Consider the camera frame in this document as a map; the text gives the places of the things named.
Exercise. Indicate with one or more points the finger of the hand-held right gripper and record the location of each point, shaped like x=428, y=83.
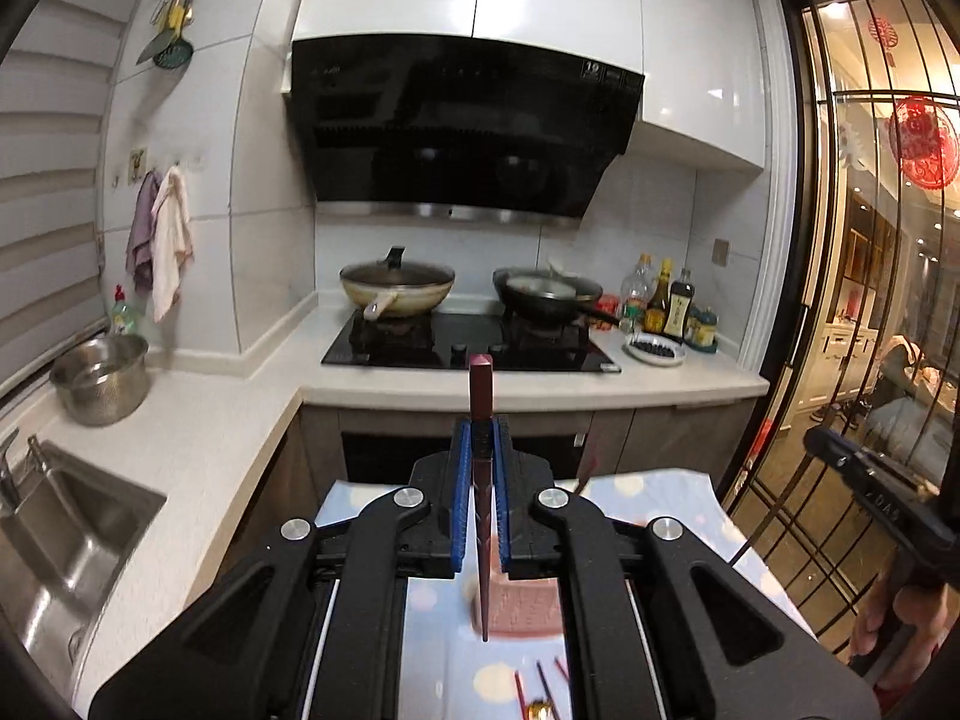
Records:
x=829, y=450

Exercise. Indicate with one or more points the person's right hand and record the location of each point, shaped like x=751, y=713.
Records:
x=926, y=637

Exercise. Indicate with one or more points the sink soap dispenser pump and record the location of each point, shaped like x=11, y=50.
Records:
x=35, y=451

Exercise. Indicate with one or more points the stainless steel sink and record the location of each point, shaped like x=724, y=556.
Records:
x=67, y=540

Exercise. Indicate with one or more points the stainless steel pot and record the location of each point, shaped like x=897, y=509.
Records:
x=101, y=386

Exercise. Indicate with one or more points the blue planet print tablecloth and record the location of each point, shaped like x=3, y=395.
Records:
x=675, y=495

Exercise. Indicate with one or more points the black wok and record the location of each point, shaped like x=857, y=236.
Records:
x=551, y=304

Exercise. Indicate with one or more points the black range hood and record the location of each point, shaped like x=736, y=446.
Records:
x=450, y=127

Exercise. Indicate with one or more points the large red paper cutout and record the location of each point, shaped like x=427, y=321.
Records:
x=926, y=142

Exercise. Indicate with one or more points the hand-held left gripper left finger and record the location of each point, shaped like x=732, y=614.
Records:
x=465, y=495

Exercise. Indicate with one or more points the yellow cap sauce bottle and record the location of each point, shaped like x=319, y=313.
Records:
x=658, y=300

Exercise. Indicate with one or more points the pink perforated utensil holder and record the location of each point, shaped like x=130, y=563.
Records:
x=525, y=607

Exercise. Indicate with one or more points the white wall cabinet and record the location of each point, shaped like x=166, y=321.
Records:
x=562, y=0

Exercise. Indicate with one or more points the white plate with dark food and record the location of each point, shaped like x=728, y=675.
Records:
x=654, y=350

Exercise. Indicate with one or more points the white hanging towel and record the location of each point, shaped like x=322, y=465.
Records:
x=171, y=240

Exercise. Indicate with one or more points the white window blind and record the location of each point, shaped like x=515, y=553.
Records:
x=52, y=202

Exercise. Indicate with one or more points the small seasoning jars tray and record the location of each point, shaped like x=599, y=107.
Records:
x=703, y=330

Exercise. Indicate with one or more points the chrome faucet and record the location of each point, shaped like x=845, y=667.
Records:
x=7, y=472

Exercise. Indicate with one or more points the wall outlet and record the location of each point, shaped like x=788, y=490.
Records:
x=721, y=252

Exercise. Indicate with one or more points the wall hook sticker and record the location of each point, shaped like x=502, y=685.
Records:
x=136, y=165

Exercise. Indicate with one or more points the clear oil bottle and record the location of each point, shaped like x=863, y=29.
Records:
x=636, y=292

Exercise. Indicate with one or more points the small red paper cutout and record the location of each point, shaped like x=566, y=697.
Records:
x=885, y=37

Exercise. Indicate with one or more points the black glass gas stove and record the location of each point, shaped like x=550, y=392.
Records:
x=465, y=341

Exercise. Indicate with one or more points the dark red chopstick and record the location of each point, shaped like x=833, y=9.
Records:
x=587, y=469
x=481, y=405

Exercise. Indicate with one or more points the purple hanging towel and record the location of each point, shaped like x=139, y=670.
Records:
x=141, y=232

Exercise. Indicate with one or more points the green dish soap bottle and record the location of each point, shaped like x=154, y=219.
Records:
x=124, y=319

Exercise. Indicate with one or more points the dark vinegar bottle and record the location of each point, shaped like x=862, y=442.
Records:
x=679, y=311

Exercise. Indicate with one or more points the black framed glass door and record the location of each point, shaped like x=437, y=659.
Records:
x=825, y=277

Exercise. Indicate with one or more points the beige wok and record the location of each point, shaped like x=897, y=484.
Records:
x=409, y=300

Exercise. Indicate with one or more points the red sauce jar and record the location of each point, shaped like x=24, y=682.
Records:
x=611, y=309

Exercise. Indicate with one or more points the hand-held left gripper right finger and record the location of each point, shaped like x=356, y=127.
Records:
x=502, y=495

